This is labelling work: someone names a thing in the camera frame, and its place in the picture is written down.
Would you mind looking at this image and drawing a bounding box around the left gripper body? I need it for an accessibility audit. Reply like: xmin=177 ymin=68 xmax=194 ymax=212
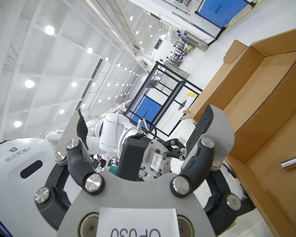
xmin=141 ymin=138 xmax=173 ymax=178

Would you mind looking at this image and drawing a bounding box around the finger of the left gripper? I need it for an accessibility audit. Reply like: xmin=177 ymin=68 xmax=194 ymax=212
xmin=160 ymin=138 xmax=186 ymax=151
xmin=164 ymin=149 xmax=187 ymax=161

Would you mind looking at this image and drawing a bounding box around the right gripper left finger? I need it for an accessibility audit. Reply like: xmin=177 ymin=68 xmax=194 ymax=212
xmin=35 ymin=110 xmax=105 ymax=213

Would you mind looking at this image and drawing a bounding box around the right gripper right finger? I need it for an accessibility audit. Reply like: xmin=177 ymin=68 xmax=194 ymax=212
xmin=170 ymin=104 xmax=242 ymax=226

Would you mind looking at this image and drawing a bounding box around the blue partition panel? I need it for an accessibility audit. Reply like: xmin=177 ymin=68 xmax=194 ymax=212
xmin=194 ymin=0 xmax=257 ymax=45
xmin=128 ymin=97 xmax=164 ymax=125

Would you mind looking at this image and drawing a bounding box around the robot body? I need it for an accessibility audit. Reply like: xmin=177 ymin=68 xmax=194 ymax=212
xmin=0 ymin=129 xmax=89 ymax=237

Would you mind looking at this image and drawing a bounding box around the shallow cardboard box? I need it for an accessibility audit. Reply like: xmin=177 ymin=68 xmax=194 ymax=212
xmin=183 ymin=26 xmax=296 ymax=135
xmin=222 ymin=50 xmax=296 ymax=237

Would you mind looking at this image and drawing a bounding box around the metal shaft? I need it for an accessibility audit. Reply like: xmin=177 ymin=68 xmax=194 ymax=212
xmin=280 ymin=153 xmax=296 ymax=172

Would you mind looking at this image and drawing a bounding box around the black cable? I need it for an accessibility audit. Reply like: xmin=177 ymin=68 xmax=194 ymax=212
xmin=138 ymin=118 xmax=159 ymax=139

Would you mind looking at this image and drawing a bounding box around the black frame rack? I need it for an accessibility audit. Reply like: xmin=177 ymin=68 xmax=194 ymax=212
xmin=125 ymin=61 xmax=203 ymax=137

